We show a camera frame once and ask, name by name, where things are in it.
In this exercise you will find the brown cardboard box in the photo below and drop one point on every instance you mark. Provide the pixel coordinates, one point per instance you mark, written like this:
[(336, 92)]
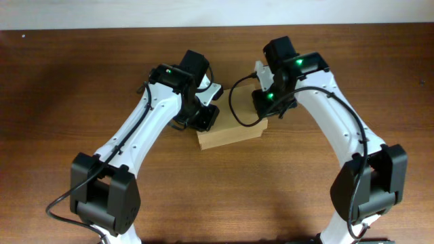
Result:
[(226, 129)]

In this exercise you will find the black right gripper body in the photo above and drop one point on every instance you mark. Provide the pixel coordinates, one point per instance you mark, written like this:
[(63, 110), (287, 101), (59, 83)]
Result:
[(266, 98)]

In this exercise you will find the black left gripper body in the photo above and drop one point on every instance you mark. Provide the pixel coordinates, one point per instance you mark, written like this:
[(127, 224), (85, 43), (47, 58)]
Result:
[(196, 113)]

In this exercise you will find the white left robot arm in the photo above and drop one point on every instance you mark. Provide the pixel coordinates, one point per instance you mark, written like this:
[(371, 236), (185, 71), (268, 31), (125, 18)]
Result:
[(107, 198)]

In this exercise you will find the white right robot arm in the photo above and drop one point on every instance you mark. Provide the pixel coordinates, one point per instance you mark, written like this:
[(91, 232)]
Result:
[(372, 174)]

